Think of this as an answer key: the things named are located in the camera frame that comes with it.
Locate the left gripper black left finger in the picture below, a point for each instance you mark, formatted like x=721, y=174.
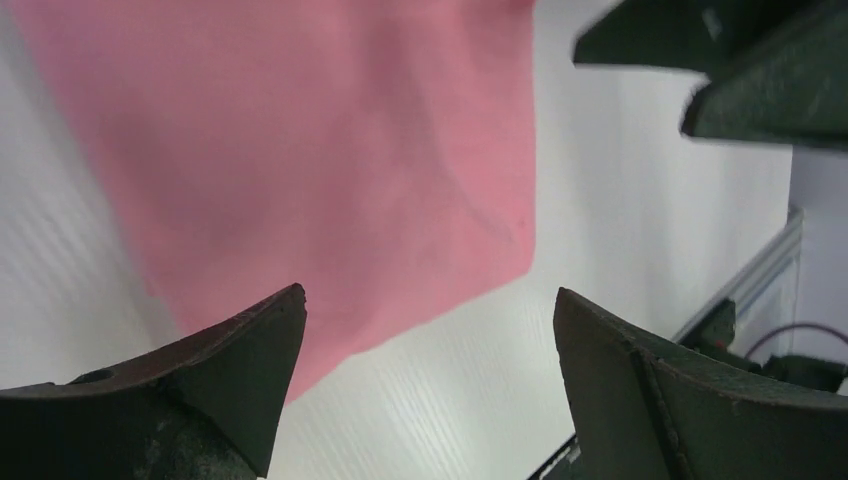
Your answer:
x=204, y=407

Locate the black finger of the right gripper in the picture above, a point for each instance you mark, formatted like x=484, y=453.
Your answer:
x=698, y=36
x=787, y=88

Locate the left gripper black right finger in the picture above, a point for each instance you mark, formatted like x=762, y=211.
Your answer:
x=646, y=408

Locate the pink t-shirt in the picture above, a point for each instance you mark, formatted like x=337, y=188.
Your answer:
x=379, y=153

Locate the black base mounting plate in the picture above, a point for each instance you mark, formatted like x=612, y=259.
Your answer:
x=564, y=464

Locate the aluminium frame rail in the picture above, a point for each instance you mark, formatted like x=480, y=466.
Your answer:
x=755, y=276

